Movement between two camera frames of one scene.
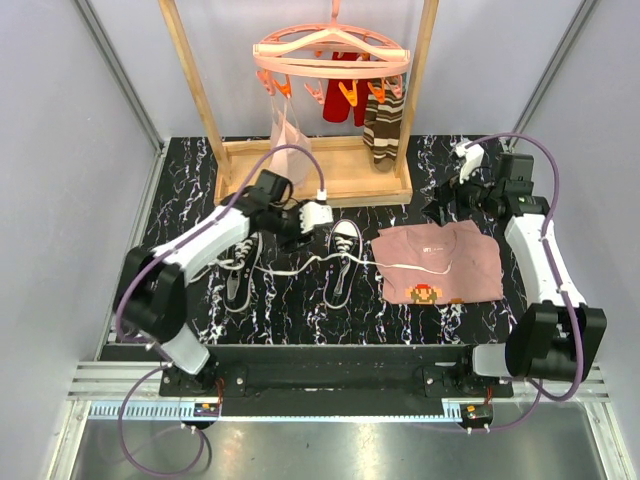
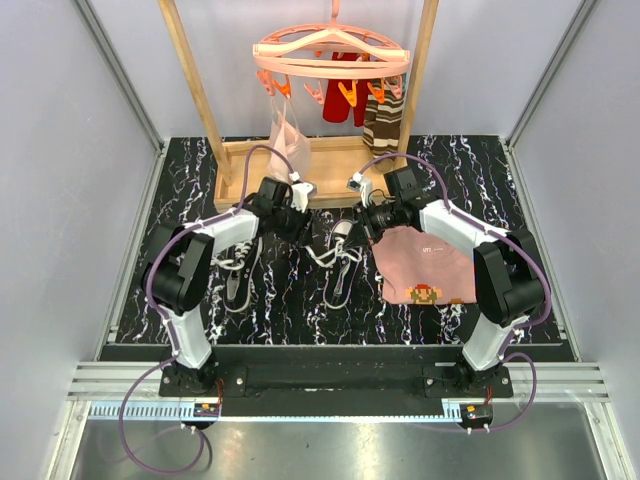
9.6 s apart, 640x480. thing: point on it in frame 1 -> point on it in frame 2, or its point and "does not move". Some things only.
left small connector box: [208, 409] does not move
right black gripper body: [468, 198] -> [374, 220]
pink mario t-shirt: [439, 264] does not move
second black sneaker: [237, 266] does not move
